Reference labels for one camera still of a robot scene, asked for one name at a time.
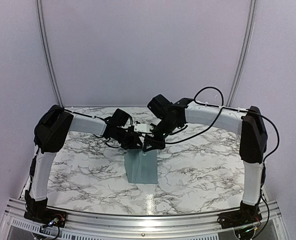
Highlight blue-grey envelope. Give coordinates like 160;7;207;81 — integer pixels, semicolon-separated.
124;149;158;184

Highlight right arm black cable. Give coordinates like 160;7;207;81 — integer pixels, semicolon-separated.
165;86;280;161

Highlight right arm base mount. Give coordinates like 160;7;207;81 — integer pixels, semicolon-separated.
217;209;262;229

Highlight right aluminium corner post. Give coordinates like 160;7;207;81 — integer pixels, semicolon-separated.
226;0;257;107

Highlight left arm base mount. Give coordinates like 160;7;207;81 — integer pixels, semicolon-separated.
24;208;67;228

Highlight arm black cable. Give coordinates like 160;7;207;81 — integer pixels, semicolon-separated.
92;117;136;149
165;86;280;161

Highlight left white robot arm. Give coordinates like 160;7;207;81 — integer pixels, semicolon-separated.
24;105;143;223

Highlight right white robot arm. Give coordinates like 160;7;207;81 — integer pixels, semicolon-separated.
142;94;268;224

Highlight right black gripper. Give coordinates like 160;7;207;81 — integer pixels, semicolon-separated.
142;117;179;152

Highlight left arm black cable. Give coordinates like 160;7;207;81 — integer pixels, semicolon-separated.
92;117;136;149

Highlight aluminium front rail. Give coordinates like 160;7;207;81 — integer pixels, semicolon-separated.
0;198;289;240

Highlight left aluminium corner post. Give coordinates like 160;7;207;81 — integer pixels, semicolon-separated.
35;0;64;107

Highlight aluminium corner post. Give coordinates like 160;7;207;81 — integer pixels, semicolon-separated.
226;0;257;107
35;0;64;107

